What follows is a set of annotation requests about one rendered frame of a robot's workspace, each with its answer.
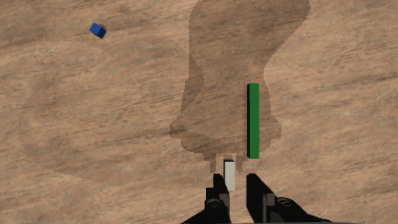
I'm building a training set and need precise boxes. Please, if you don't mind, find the green rod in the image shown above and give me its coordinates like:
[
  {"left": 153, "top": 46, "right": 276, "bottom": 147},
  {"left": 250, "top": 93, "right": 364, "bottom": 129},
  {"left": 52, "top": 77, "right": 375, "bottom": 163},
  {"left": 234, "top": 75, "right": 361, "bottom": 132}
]
[{"left": 247, "top": 83, "right": 259, "bottom": 159}]

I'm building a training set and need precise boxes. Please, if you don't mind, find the grey rod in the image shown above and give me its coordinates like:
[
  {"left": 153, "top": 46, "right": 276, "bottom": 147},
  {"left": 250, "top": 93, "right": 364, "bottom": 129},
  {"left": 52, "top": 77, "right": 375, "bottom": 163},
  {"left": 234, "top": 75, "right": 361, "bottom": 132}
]
[{"left": 224, "top": 159, "right": 235, "bottom": 190}]

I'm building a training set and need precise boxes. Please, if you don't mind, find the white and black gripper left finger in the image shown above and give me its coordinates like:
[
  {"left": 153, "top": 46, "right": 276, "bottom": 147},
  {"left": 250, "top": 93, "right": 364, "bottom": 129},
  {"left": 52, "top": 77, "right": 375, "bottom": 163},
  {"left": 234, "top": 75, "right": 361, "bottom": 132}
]
[{"left": 181, "top": 173, "right": 232, "bottom": 224}]

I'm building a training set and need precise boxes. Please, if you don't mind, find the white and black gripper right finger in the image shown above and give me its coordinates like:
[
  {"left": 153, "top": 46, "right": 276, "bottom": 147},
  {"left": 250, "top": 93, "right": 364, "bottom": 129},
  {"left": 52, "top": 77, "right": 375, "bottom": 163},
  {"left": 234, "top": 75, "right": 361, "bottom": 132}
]
[{"left": 246, "top": 173, "right": 332, "bottom": 223}]

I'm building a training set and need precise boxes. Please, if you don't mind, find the small blue cube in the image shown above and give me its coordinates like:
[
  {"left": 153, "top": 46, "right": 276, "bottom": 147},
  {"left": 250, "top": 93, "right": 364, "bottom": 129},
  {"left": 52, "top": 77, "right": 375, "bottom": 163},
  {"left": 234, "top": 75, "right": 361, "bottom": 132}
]
[{"left": 89, "top": 23, "right": 106, "bottom": 39}]

